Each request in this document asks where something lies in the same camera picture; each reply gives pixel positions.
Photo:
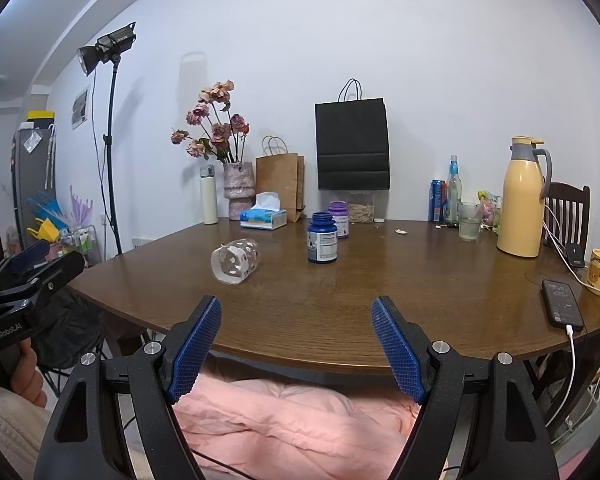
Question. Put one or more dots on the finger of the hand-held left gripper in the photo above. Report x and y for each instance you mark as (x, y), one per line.
(30, 256)
(60, 267)

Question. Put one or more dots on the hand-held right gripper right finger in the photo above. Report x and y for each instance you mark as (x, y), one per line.
(397, 351)

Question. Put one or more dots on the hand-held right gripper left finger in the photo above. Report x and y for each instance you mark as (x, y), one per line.
(196, 350)

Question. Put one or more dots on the patterned glass cup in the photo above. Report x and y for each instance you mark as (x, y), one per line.
(236, 261)

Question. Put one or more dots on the person's left forearm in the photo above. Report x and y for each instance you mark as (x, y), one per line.
(7, 430)

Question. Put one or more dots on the person's left hand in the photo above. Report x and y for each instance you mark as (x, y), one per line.
(29, 377)

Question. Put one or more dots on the cluttered storage rack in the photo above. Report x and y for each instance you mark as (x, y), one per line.
(82, 245)

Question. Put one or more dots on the blue plastic hangers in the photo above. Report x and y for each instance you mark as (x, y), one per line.
(45, 207)

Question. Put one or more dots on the purple plastic hangers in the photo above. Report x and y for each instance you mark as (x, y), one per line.
(81, 205)

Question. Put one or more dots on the grey refrigerator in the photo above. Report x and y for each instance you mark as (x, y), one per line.
(32, 175)

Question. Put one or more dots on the pink blanket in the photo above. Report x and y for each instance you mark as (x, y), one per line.
(290, 420)

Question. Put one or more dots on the black light stand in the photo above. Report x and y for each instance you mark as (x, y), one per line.
(112, 160)

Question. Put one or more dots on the blue pill bottle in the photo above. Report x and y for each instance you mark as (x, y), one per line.
(322, 242)

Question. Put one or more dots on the yellow box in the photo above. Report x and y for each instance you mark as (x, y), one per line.
(40, 115)

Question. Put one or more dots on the purple pill bottle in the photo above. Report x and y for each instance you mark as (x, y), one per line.
(340, 220)

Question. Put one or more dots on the clear glass tumbler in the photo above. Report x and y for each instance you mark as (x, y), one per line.
(469, 225)

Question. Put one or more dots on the blue tissue box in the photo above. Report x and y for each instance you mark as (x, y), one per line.
(262, 219)

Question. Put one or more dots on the clear container of grains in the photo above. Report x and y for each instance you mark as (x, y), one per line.
(361, 208)

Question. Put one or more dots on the white thermos bottle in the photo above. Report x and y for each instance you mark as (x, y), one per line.
(209, 197)

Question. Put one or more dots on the blue drink can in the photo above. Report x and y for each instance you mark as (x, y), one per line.
(436, 202)

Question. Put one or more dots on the pink ceramic vase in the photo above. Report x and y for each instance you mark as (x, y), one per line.
(238, 187)

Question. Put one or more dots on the plastic bag of snacks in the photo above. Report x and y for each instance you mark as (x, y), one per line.
(490, 210)

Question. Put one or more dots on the clear glass bottle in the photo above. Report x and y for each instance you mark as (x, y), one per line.
(454, 190)

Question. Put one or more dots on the black smartphone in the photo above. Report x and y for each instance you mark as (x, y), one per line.
(562, 304)

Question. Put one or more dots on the brown paper bag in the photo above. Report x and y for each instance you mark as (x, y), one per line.
(279, 182)

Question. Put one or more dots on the yellow thermos jug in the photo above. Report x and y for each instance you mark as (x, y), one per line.
(522, 205)

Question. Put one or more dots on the black charger block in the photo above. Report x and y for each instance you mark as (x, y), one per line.
(575, 254)

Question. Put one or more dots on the dried pink flowers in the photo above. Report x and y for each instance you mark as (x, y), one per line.
(215, 130)

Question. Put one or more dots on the black paper bag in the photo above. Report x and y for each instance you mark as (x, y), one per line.
(352, 145)

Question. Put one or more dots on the dark wooden chair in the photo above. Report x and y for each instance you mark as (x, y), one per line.
(572, 212)

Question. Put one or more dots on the black studio light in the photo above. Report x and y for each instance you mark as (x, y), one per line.
(107, 45)

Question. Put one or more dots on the wall picture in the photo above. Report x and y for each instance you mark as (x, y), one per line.
(80, 107)

